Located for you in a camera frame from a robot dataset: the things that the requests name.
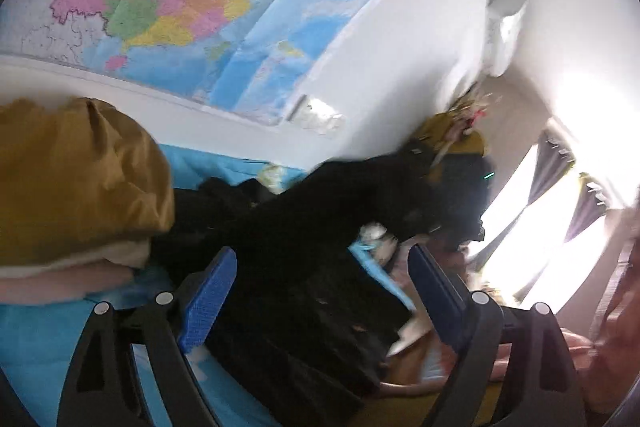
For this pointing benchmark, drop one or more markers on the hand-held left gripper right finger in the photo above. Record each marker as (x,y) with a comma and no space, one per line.
(435,292)

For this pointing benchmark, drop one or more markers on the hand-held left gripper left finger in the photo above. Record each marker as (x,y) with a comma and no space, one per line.
(207,302)

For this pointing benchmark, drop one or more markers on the black garment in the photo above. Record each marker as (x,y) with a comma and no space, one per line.
(300,257)

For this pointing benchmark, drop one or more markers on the cream folded garment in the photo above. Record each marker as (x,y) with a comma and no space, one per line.
(75,264)

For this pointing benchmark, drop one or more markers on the pink folded garment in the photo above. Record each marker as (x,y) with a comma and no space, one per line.
(60,287)

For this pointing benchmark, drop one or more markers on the mustard folded garment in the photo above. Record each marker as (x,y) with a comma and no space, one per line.
(75,182)

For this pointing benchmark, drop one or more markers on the blue floral blanket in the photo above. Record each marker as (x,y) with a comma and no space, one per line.
(30,357)

